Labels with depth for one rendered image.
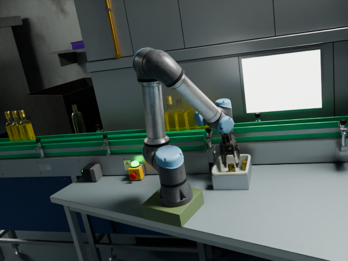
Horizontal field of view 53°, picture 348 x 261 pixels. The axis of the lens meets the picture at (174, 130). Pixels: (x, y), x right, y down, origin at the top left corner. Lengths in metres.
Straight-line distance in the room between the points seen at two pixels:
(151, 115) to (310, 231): 0.78
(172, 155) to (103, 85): 0.98
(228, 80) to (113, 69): 0.71
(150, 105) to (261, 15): 0.82
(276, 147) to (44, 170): 1.41
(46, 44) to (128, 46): 4.97
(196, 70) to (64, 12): 4.72
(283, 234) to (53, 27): 5.98
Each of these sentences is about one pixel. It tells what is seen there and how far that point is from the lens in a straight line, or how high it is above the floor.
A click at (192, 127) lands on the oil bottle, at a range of 1.98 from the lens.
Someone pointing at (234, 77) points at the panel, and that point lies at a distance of 2.02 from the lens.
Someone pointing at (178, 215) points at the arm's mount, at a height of 0.81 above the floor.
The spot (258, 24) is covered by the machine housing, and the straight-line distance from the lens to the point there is 2.00.
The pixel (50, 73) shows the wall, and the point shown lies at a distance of 7.19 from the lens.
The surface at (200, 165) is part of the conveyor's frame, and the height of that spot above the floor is 0.80.
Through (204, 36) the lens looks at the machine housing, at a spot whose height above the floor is 1.45.
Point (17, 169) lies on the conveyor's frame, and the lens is 2.50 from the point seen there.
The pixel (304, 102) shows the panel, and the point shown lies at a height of 1.03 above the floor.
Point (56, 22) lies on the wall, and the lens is 6.75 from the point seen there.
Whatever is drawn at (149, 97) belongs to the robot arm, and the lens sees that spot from 1.50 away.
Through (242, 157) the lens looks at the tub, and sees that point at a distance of 1.89.
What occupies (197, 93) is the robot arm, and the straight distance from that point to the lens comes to 1.45.
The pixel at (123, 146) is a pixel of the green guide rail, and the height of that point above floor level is 0.93.
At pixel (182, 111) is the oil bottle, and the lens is 1.96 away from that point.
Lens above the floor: 1.58
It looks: 18 degrees down
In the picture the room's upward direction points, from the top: 9 degrees counter-clockwise
